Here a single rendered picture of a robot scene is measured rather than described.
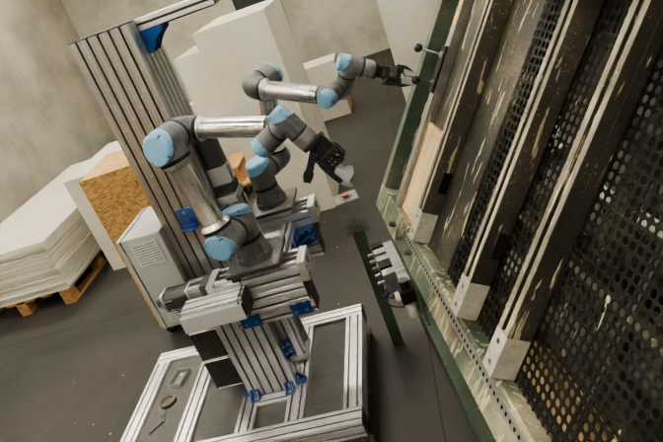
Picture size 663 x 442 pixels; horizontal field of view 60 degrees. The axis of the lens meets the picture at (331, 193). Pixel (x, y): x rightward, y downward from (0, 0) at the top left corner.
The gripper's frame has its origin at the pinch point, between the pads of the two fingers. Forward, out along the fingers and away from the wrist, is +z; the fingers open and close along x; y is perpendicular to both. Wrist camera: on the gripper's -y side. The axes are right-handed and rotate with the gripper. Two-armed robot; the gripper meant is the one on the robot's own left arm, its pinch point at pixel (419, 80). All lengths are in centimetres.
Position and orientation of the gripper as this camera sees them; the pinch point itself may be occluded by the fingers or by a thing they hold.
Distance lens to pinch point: 247.6
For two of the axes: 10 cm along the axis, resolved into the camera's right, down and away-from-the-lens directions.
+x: -1.9, 9.8, -0.1
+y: -2.1, -0.3, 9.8
